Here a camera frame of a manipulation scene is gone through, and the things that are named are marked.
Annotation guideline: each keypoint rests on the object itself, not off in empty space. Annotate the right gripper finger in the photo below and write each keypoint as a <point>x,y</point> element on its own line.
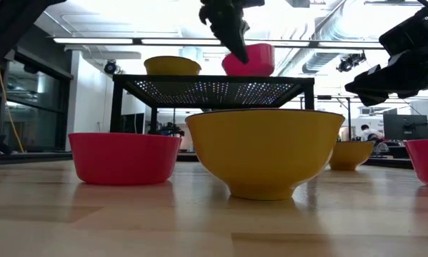
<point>406,75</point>
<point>372,99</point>

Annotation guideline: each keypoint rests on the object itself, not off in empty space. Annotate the yellow patterned bowl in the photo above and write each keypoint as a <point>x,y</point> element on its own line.
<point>172,67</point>
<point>353,155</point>
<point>263,153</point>

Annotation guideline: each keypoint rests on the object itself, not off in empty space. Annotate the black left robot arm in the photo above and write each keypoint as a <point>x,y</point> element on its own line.
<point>13,21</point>

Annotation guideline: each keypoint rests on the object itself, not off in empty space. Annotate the black background rig stand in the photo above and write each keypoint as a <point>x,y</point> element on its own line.
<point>348,114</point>

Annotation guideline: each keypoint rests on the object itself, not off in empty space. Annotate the person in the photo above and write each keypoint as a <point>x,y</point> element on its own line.
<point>370,133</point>

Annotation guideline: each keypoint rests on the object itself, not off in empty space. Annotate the black computer monitor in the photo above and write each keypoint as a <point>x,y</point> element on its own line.
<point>406,126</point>

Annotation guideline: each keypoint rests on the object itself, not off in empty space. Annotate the black perforated metal shelf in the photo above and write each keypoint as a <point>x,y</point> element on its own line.
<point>213,79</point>

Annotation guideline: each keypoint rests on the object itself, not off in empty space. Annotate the black ceiling spot lamp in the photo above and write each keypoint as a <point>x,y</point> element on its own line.
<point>110,68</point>

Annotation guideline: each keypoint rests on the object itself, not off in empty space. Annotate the long ceiling light bar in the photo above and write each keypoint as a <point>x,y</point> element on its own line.
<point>99,41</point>

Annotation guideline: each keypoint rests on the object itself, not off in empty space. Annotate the black ceiling camera mount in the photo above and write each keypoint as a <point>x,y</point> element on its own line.
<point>349,62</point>

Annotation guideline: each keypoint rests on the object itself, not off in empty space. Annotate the black wall screen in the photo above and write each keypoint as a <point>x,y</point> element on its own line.
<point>133,124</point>

